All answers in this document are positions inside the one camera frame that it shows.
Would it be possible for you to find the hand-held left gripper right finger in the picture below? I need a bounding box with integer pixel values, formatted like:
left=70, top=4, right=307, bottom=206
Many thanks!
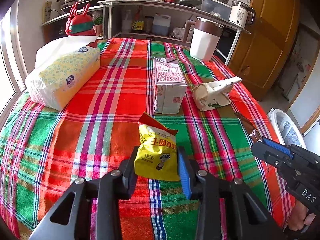
left=177, top=146, right=287, bottom=240

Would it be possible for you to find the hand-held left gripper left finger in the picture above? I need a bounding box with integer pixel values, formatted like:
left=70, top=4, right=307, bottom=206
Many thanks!
left=29, top=145, right=139, bottom=240

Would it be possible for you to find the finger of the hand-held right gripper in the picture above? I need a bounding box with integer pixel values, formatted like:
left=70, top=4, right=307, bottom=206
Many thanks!
left=251, top=142, right=293, bottom=164
left=262, top=137, right=294, bottom=159

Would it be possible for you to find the yellow snack packet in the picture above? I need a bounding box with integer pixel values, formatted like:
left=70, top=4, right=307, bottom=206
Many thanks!
left=134, top=112, right=181, bottom=182

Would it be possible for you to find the white trash bin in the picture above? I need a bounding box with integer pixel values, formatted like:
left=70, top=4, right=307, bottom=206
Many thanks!
left=267, top=108, right=307, bottom=150

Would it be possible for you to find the person's right hand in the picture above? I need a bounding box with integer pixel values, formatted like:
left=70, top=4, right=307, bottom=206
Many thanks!
left=287, top=200, right=315, bottom=232

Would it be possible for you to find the white bin liner bag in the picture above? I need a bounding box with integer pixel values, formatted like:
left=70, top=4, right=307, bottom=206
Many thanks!
left=269, top=109, right=304, bottom=148

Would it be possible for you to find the grey milk carton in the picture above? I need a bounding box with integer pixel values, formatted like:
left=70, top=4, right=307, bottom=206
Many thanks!
left=152, top=57, right=188, bottom=115

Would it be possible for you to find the plaid tablecloth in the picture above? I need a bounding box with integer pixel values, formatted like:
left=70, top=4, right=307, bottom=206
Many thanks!
left=0, top=37, right=295, bottom=240

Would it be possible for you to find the wooden door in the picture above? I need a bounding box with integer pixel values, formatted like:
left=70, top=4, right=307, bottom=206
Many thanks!
left=229, top=0, right=300, bottom=102

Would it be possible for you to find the yellow tissue pack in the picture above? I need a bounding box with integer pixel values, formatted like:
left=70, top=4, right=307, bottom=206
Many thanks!
left=25, top=35, right=101, bottom=111

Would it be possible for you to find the white and brown mug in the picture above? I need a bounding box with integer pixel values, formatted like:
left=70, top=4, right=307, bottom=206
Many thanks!
left=182, top=17, right=224, bottom=62

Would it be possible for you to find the white electric kettle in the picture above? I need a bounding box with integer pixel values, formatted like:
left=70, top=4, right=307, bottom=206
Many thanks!
left=229, top=0, right=256, bottom=28

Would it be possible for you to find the clear plastic bag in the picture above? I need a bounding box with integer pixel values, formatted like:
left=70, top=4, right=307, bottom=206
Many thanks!
left=170, top=27, right=187, bottom=40

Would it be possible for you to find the plastic oil jug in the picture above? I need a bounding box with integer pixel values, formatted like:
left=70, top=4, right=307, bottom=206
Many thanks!
left=152, top=14, right=172, bottom=36

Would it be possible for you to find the brown sauce bottle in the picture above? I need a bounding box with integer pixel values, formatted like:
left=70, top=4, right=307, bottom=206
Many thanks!
left=132, top=6, right=145, bottom=33

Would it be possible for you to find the clear plastic container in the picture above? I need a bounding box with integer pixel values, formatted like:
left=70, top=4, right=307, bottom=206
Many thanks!
left=200, top=0, right=233, bottom=20

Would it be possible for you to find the red antler bottle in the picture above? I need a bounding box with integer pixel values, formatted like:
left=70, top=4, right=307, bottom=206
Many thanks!
left=64, top=2, right=99, bottom=48

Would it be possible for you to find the white shelf rack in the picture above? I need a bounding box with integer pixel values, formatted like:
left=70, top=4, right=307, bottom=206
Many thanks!
left=97, top=0, right=252, bottom=65

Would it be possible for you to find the black induction cooker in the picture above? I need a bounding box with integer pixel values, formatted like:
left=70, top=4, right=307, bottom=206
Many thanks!
left=60, top=4, right=100, bottom=14

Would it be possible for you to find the power strip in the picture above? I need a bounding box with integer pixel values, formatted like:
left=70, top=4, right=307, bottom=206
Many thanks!
left=44, top=1, right=52, bottom=23

